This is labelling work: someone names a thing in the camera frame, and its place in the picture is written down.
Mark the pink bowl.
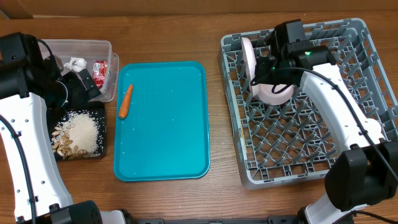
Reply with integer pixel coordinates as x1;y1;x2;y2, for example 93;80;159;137
250;84;294;105

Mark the white tissue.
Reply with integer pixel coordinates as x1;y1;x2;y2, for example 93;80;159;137
63;57;87;72

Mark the pink plate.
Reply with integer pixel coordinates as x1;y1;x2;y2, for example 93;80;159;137
241;37;259;96

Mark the red foil wrapper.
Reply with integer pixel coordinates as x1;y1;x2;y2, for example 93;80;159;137
93;60;108;89

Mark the white rice pile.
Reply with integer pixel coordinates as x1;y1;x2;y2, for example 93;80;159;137
60;111;103;157

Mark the orange carrot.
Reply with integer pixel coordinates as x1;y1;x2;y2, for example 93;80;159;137
118;84;133;119

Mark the peanut pile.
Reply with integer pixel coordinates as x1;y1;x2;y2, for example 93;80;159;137
50;125;88;160

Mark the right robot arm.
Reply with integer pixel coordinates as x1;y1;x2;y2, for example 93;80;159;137
241;20;397;223

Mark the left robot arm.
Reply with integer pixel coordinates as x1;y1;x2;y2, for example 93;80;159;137
1;32;133;223

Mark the grey dishwasher rack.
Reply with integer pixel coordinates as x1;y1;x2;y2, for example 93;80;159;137
219;18;397;189

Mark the clear plastic bin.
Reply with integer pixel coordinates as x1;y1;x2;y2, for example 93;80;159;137
44;39;119;103

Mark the black plastic tray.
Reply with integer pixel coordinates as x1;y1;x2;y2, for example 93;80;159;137
47;101;106;161

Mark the teal serving tray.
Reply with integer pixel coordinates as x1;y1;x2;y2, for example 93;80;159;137
113;61;210;182

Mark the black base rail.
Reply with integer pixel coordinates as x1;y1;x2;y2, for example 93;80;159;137
127;215;303;224

